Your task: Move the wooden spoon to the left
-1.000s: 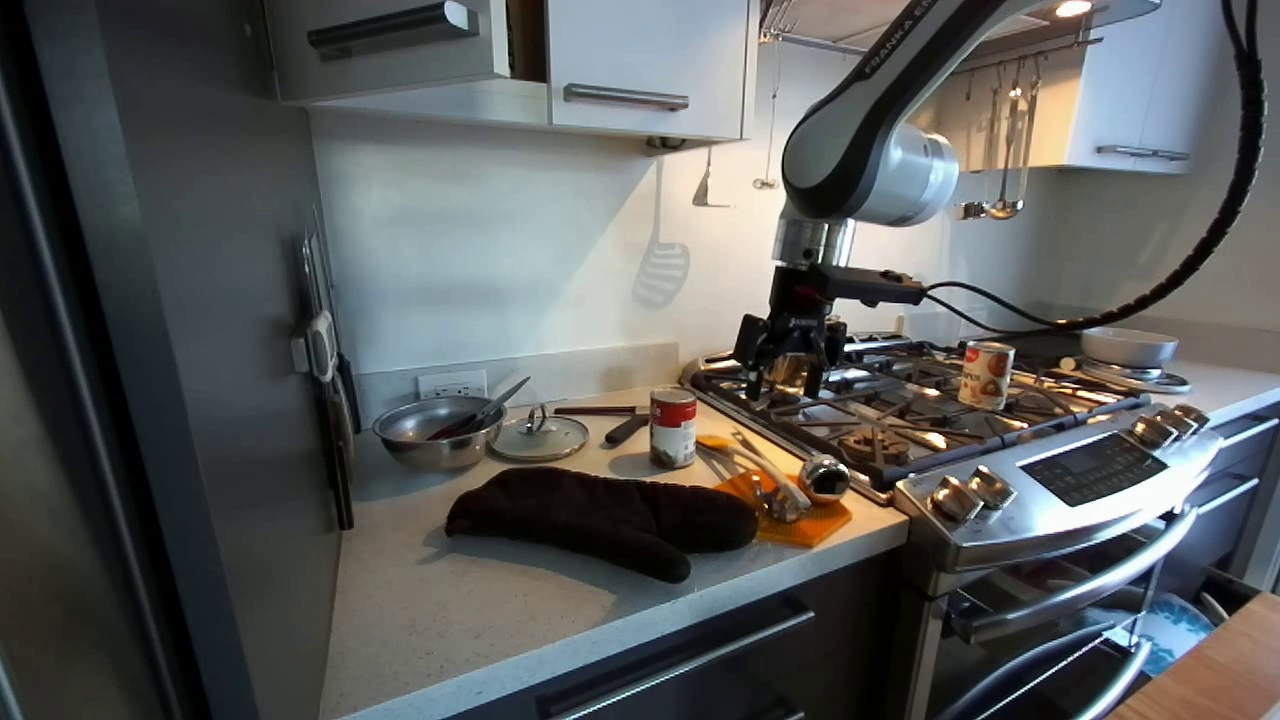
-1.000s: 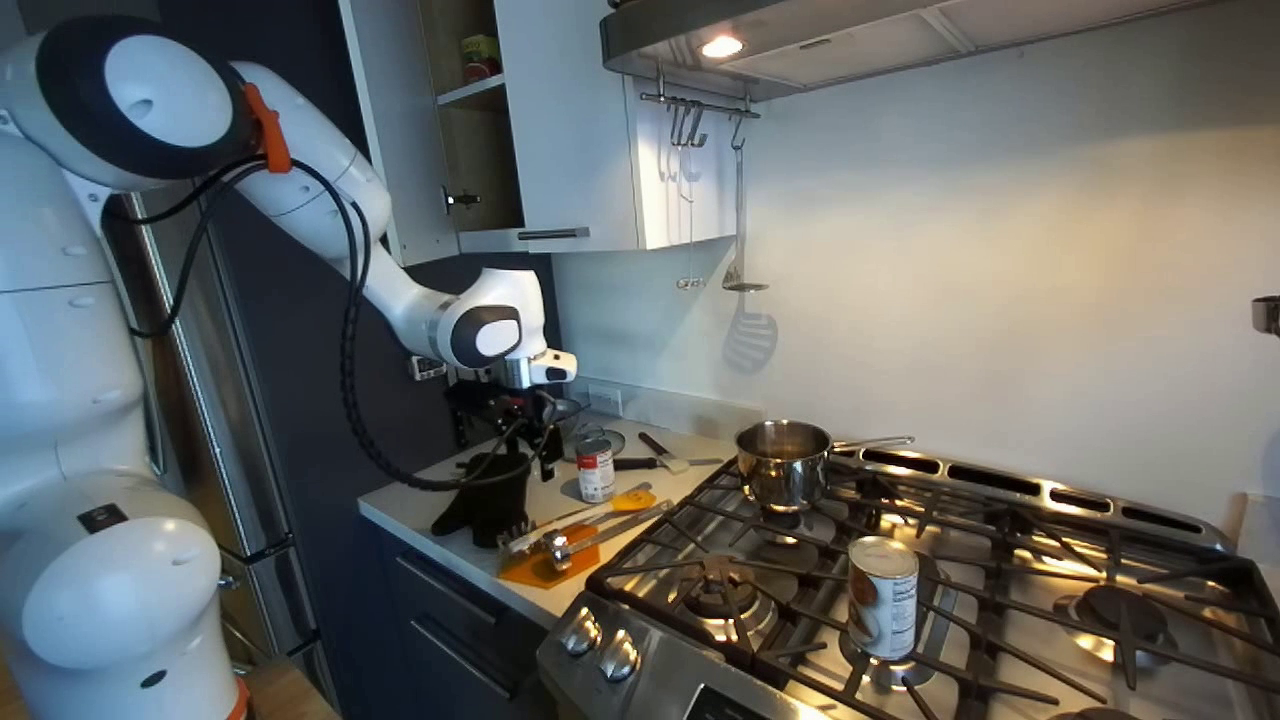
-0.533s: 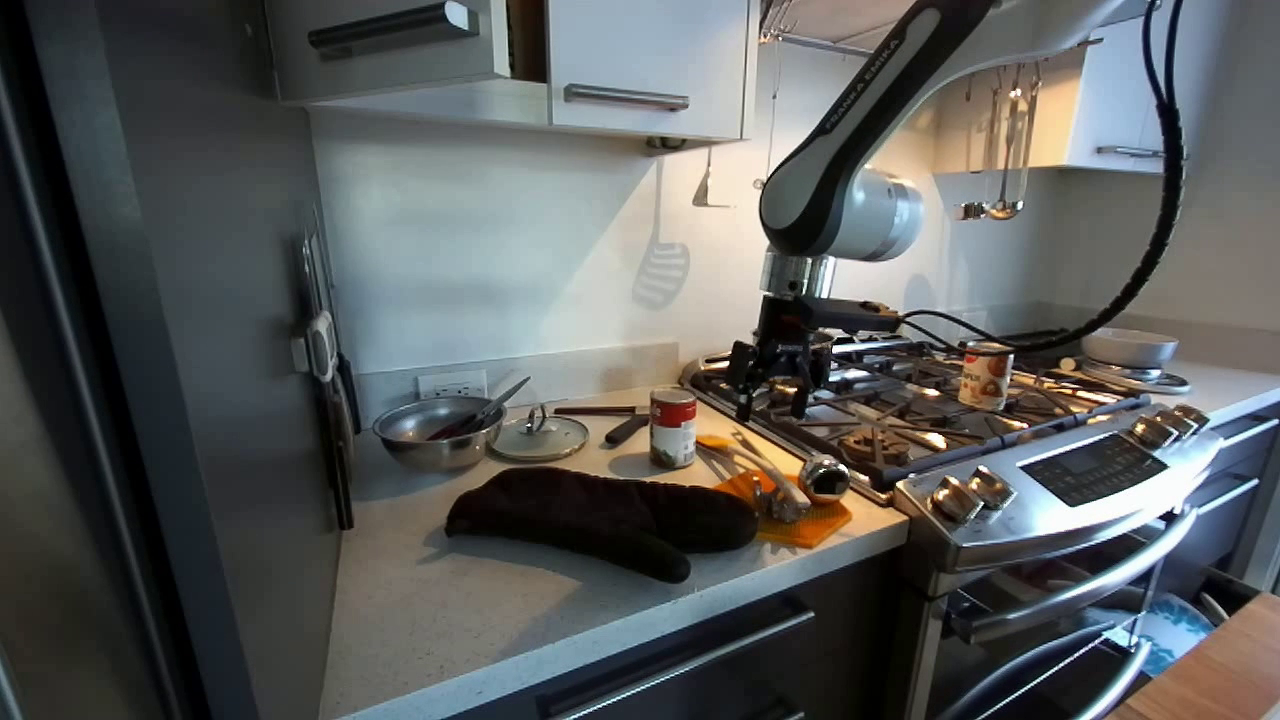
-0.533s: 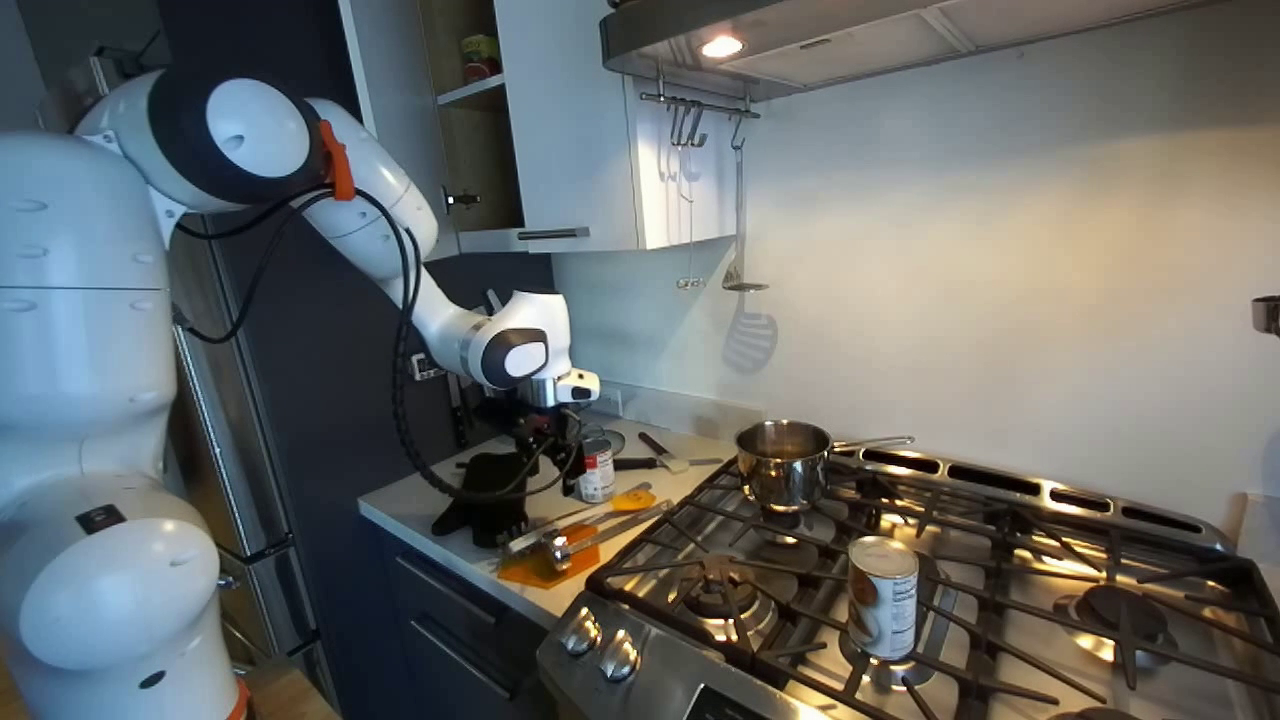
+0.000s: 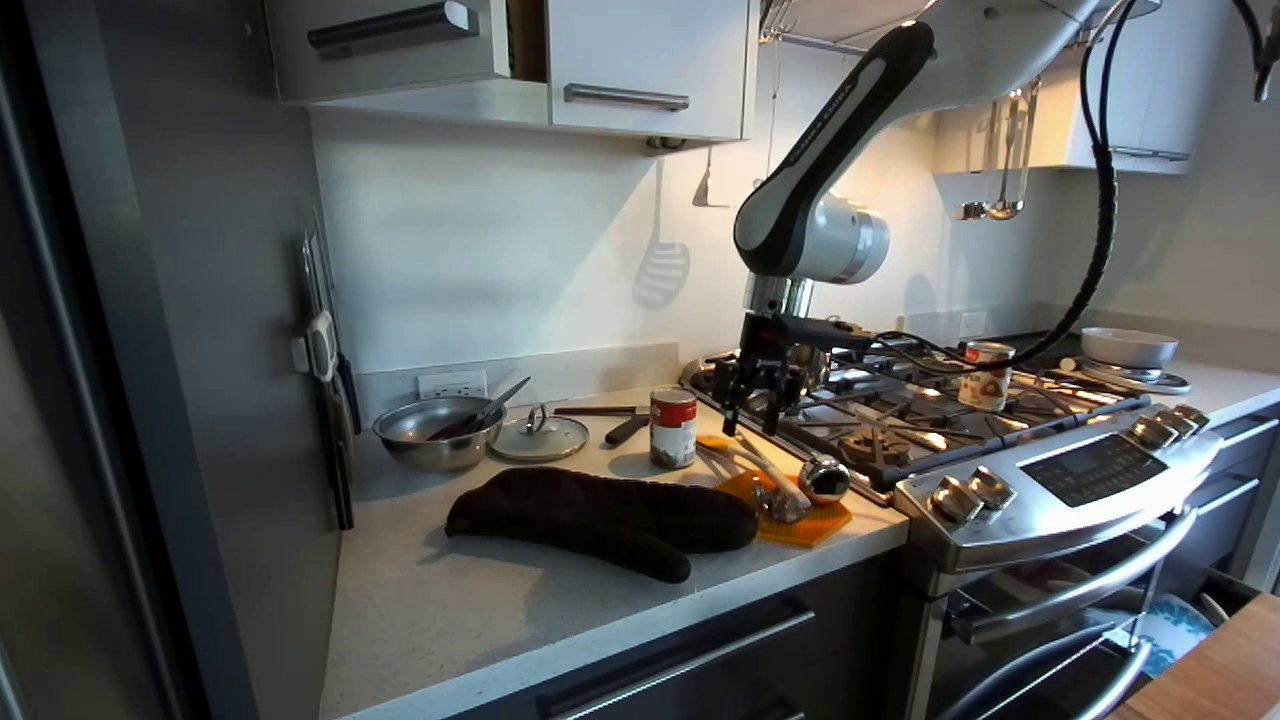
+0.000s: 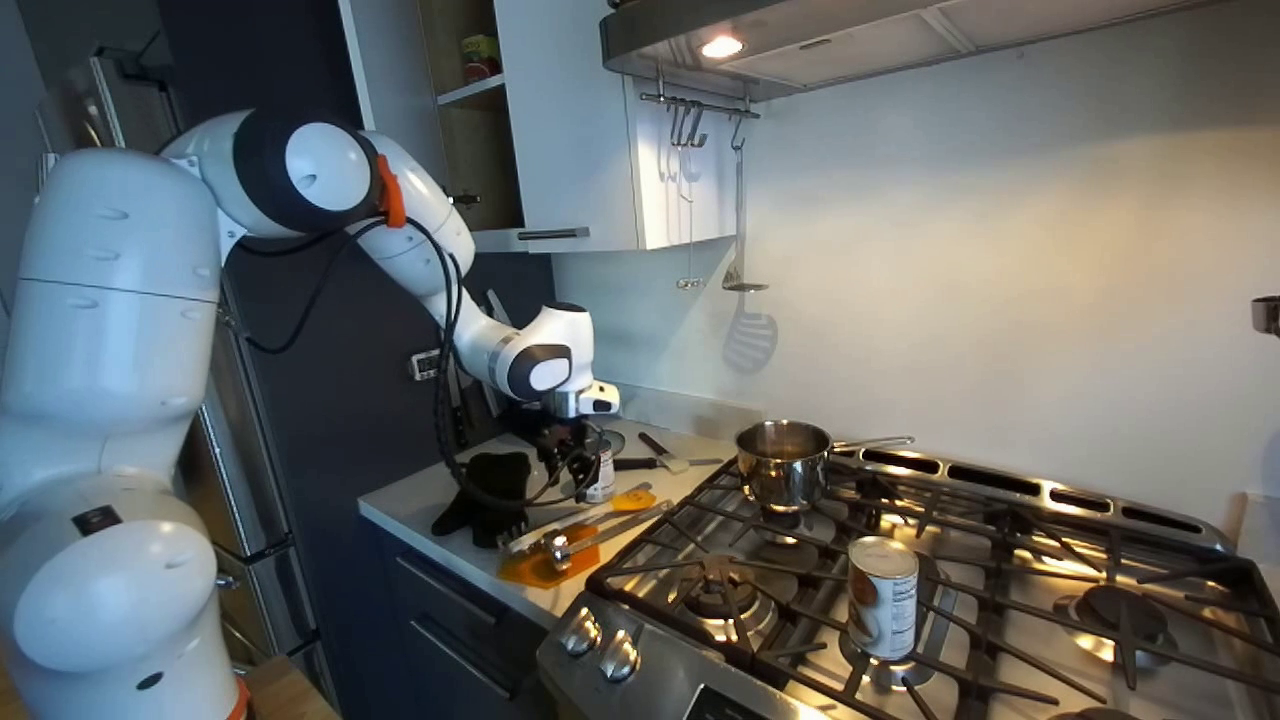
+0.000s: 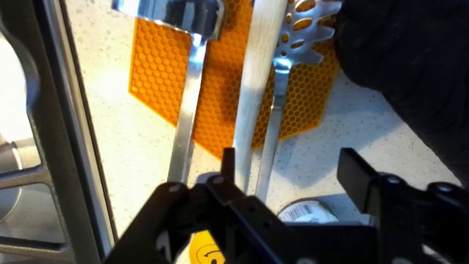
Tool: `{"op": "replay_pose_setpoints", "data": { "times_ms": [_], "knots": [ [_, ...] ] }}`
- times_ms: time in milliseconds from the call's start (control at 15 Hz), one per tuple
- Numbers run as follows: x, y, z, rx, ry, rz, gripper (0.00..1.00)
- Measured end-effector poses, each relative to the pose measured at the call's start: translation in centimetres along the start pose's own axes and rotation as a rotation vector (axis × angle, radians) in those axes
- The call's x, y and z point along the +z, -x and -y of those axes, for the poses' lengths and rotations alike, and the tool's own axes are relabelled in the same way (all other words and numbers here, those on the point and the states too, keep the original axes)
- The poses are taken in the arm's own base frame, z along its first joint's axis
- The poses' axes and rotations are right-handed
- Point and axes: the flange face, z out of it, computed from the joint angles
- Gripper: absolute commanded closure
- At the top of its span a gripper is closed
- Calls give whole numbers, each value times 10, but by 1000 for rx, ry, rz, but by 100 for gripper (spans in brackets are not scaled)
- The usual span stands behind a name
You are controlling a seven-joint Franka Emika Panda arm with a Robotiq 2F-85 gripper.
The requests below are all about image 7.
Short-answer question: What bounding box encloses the orange honeycomb silicone trivet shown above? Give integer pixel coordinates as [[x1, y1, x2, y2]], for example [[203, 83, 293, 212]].
[[127, 0, 341, 162]]

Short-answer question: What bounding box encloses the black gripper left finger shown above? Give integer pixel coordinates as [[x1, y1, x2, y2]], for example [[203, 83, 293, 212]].
[[104, 146, 285, 264]]

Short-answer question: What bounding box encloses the steel slotted spoon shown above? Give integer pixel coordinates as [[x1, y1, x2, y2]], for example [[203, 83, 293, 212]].
[[253, 0, 344, 203]]

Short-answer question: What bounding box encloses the dark brown oven mitt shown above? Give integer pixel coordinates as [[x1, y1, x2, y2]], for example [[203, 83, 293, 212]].
[[332, 0, 469, 178]]

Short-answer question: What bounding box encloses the stainless steel gas stove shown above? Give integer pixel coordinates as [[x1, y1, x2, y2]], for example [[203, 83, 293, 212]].
[[0, 0, 120, 264]]

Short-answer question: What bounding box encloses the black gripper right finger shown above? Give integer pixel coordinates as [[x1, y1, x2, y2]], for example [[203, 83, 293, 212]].
[[335, 146, 469, 264]]

